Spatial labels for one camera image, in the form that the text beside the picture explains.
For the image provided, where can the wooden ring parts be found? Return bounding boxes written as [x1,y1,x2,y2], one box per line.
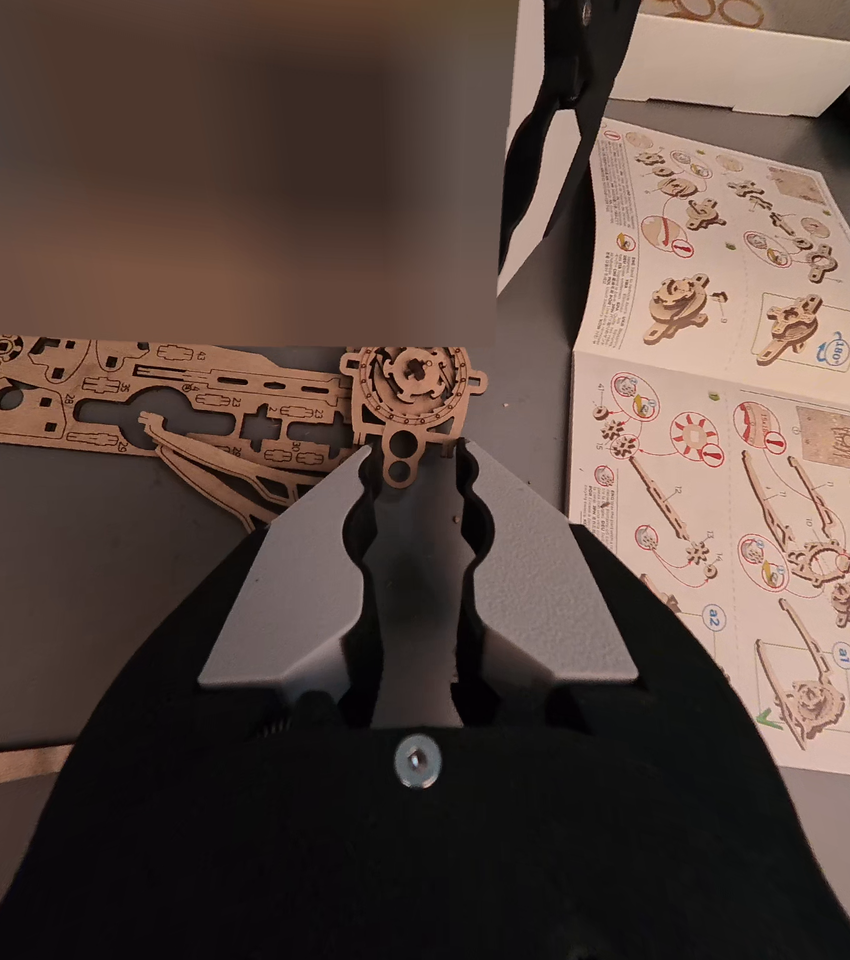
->
[650,0,759,25]

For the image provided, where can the wooden wing-shaped frame part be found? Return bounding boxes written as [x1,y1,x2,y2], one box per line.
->
[138,408,298,526]

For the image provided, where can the paper instruction booklet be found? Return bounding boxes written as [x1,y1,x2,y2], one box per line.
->
[567,116,850,783]

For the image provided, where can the thin wooden stick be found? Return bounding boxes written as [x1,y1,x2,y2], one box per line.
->
[0,742,79,794]

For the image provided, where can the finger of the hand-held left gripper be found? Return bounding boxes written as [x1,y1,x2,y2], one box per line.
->
[498,0,639,298]
[511,0,549,141]

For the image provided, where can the round wooden gear assembly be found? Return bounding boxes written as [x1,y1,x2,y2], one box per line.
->
[340,345,489,489]

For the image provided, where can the laser-cut plywood parts sheet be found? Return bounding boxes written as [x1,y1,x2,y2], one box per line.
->
[0,333,366,460]

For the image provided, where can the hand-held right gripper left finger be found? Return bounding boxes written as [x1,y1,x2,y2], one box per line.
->
[197,448,384,699]

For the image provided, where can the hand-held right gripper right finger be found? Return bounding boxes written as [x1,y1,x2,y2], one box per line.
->
[453,439,639,690]

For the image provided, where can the white cardboard box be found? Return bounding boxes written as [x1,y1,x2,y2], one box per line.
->
[605,0,850,119]

